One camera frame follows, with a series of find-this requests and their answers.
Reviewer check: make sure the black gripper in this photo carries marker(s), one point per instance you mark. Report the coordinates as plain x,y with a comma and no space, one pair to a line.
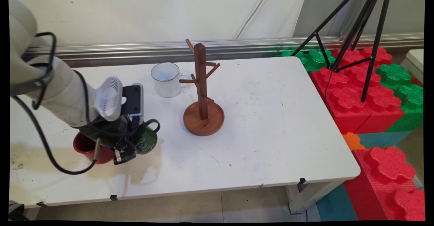
112,131

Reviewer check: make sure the dark green enamel mug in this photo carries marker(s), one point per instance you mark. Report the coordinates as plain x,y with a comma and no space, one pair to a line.
147,141

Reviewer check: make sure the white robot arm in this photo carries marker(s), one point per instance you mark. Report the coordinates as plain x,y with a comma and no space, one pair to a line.
57,87

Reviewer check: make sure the red enamel mug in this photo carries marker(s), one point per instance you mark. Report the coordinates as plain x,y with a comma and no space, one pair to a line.
83,146

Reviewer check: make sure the white ribbed sensor housing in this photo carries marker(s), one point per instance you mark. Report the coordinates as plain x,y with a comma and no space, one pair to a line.
108,99

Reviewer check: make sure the white enamel mug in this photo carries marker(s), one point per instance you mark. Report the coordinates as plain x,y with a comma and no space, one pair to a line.
166,82

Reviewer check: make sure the brown wooden mug tree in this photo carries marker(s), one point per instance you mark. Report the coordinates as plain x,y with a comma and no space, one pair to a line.
203,121

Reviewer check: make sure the white table leg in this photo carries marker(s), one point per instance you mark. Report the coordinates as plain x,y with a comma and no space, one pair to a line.
305,195

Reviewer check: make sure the green foam block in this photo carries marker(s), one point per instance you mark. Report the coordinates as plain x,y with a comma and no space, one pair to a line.
317,58
407,97

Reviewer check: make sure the teal foam block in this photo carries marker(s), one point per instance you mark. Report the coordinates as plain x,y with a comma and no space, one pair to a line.
383,138
335,205

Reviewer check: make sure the orange foam block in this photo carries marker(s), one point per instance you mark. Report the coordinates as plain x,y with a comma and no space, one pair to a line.
352,141

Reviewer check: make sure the tall red foam block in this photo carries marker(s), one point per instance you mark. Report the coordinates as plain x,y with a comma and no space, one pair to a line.
383,185

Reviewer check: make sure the small red foam block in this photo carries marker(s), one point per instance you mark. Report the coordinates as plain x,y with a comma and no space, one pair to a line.
376,55

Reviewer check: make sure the black tripod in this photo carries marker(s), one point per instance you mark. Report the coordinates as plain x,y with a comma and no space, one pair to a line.
376,43

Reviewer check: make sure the small white side table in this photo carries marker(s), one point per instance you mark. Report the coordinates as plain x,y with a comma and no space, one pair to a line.
415,61

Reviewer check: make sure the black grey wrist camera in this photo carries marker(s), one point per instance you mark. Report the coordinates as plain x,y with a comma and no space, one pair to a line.
133,99

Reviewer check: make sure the aluminium wall rail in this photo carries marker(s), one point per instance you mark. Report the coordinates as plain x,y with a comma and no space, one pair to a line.
254,44

